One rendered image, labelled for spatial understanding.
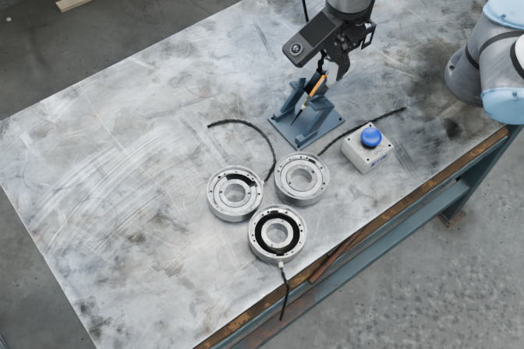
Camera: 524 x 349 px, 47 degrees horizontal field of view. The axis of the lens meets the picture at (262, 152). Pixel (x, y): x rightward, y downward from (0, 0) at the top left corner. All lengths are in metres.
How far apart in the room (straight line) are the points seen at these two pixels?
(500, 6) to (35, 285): 1.52
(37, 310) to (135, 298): 0.93
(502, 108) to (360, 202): 0.31
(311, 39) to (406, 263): 1.15
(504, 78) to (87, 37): 1.75
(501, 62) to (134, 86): 0.72
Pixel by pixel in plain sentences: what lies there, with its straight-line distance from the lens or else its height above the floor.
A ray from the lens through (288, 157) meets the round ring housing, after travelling 1.16.
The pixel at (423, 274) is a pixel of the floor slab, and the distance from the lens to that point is 2.03.
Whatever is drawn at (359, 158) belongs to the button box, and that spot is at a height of 0.84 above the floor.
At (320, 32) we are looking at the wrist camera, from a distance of 1.03.
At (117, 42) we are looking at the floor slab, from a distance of 2.47.
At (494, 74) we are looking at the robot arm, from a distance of 1.17.
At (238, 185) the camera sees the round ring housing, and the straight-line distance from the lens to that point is 1.14.
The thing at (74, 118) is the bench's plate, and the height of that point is 0.80.
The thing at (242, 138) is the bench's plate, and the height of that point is 0.80.
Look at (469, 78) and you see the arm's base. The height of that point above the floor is 0.86.
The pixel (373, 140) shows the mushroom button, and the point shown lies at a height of 0.87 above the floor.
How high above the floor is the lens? 1.83
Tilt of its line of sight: 59 degrees down
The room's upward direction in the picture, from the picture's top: 5 degrees clockwise
